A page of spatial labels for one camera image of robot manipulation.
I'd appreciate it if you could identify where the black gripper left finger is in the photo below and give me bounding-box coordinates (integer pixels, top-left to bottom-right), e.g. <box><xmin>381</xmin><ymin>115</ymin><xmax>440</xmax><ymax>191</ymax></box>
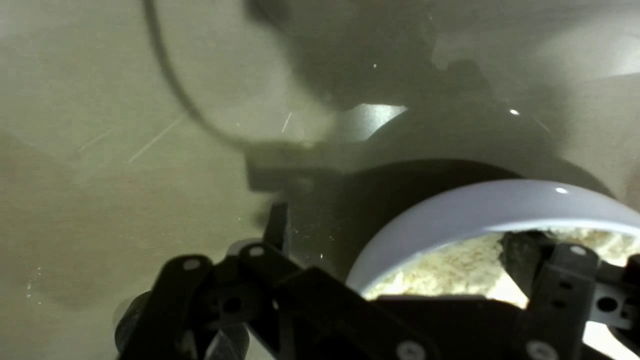
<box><xmin>122</xmin><ymin>199</ymin><xmax>291</xmax><ymax>360</ymax></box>

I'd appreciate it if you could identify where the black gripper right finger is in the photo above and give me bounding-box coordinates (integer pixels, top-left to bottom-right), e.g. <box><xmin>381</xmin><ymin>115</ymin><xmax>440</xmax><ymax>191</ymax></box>
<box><xmin>498</xmin><ymin>227</ymin><xmax>640</xmax><ymax>360</ymax></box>

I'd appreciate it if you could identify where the white round bowl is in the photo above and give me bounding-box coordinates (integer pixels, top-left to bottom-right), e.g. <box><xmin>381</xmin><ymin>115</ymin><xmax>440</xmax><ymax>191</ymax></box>
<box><xmin>343</xmin><ymin>177</ymin><xmax>640</xmax><ymax>360</ymax></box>

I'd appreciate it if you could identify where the white bowl with food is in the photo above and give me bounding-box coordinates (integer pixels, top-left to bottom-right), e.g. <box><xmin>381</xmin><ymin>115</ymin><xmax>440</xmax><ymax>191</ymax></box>
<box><xmin>362</xmin><ymin>225</ymin><xmax>640</xmax><ymax>310</ymax></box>

